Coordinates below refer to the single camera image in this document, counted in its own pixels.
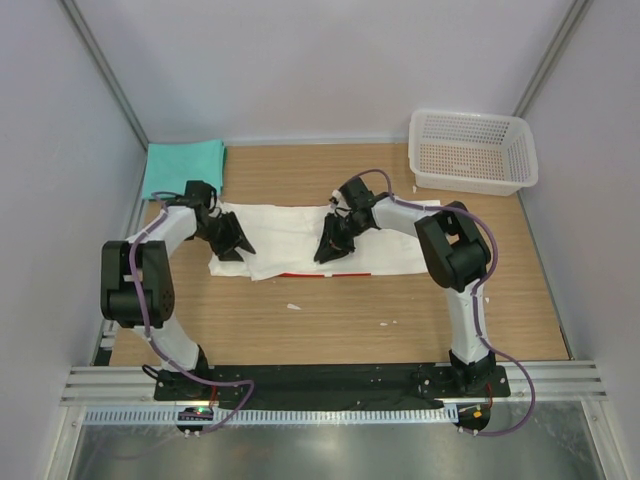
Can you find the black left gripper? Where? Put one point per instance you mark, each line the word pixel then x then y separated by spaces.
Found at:
pixel 235 236

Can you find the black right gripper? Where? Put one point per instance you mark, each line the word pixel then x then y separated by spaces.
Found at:
pixel 332 241

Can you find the white printed t-shirt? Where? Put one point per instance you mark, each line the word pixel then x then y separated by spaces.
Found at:
pixel 286 239

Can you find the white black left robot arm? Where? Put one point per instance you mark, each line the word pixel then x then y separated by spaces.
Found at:
pixel 137 289

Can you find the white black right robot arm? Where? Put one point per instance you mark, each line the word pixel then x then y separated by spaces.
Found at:
pixel 455 254

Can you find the folded teal t-shirt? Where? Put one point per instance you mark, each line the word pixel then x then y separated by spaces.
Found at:
pixel 170 166

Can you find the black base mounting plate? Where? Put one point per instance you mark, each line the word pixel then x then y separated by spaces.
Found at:
pixel 343 386

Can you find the white perforated plastic basket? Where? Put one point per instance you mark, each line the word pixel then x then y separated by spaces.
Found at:
pixel 473 153

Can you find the left base electronics board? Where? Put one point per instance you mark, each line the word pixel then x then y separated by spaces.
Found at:
pixel 194 419

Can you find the base electronics board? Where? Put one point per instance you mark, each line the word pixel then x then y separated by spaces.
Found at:
pixel 473 418
pixel 194 419

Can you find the right base electronics board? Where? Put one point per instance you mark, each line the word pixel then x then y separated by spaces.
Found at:
pixel 473 418

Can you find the aluminium frame rail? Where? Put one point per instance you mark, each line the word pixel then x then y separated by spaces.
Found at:
pixel 107 385

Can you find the white slotted cable duct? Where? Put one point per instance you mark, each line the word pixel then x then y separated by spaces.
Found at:
pixel 166 415

